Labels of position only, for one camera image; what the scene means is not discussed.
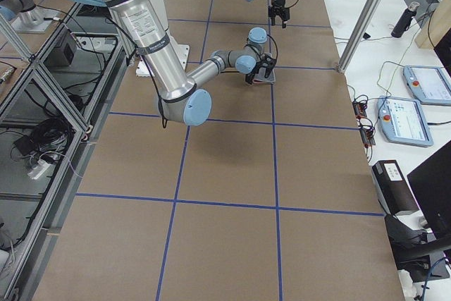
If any near teach pendant tablet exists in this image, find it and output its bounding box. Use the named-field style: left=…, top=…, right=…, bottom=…
left=377, top=97, right=433, bottom=147

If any far teach pendant tablet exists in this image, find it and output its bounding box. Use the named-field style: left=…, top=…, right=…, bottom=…
left=402, top=66, right=450, bottom=106

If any black computer monitor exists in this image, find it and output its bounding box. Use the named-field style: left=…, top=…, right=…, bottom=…
left=407, top=142, right=450, bottom=236

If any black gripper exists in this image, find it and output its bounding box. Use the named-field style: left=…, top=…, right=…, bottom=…
left=245, top=54, right=276, bottom=85
left=268, top=0, right=290, bottom=28

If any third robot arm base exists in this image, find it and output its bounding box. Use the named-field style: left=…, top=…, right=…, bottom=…
left=1, top=0, right=59, bottom=34

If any black water bottle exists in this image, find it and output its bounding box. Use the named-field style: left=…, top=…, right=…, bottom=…
left=391, top=1, right=420, bottom=38

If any aluminium frame rail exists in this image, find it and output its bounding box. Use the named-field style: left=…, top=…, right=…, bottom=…
left=1, top=4, right=130, bottom=300

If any aluminium frame post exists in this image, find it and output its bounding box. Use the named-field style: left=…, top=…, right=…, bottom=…
left=337, top=0, right=381, bottom=73

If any teach pendant tablet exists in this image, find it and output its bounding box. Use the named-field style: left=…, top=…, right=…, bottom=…
left=377, top=97, right=433, bottom=147
left=402, top=66, right=450, bottom=106

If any white power strip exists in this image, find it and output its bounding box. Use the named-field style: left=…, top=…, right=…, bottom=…
left=27, top=159, right=51, bottom=180

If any black box white label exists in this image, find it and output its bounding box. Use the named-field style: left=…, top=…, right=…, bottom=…
left=371, top=160, right=419, bottom=216

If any small circuit board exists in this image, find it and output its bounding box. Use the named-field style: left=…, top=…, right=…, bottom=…
left=352, top=100, right=367, bottom=120

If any pink and grey towel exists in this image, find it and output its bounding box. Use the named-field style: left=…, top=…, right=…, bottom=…
left=252, top=68, right=276, bottom=84

